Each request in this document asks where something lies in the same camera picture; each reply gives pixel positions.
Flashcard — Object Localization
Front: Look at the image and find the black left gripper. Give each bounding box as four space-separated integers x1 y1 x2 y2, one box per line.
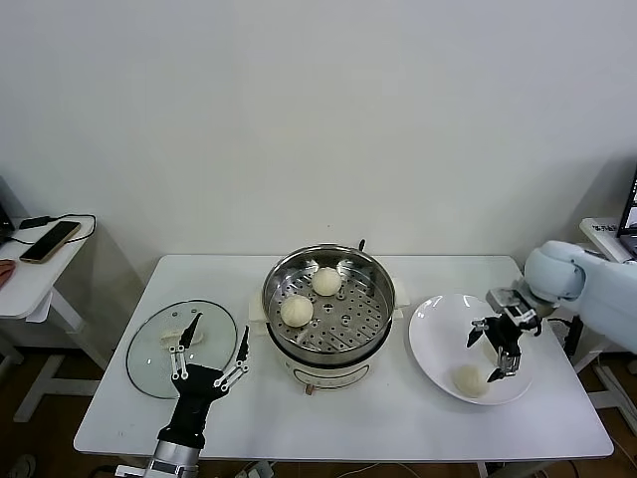
157 312 252 447

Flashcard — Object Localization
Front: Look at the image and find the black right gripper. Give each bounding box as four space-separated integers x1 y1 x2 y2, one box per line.
465 313 524 384

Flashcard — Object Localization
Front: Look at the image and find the white steamed baozi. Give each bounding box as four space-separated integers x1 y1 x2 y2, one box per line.
312 266 343 298
481 338 503 368
280 296 315 329
451 363 492 399

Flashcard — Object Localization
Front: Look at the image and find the round glass lid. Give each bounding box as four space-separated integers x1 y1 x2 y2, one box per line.
125 298 240 399

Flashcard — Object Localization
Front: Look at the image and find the stainless steel steamer basket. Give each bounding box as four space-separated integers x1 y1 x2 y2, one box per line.
262 243 398 364

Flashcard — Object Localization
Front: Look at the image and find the white round plate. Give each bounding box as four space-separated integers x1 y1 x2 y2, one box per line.
408 293 536 407

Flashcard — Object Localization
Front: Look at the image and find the white floor power strip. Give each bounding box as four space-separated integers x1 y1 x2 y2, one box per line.
237 460 274 478

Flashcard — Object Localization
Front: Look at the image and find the white side table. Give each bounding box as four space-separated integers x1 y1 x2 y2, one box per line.
578 217 637 414
0 214 108 424

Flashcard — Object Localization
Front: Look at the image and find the black laptop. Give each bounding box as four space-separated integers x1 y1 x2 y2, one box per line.
616 168 637 260

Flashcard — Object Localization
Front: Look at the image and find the gold edged smartphone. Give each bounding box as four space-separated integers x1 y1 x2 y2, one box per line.
19 220 83 265

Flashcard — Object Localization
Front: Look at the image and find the grey shoe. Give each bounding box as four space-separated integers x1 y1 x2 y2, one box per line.
10 452 39 478

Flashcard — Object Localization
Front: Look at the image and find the black device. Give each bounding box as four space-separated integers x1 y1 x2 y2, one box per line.
0 201 16 245

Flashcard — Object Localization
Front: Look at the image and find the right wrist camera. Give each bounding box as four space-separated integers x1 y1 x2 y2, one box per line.
485 287 541 325

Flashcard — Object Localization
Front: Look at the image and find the thin black charging cable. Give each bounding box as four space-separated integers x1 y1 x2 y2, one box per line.
8 213 98 249

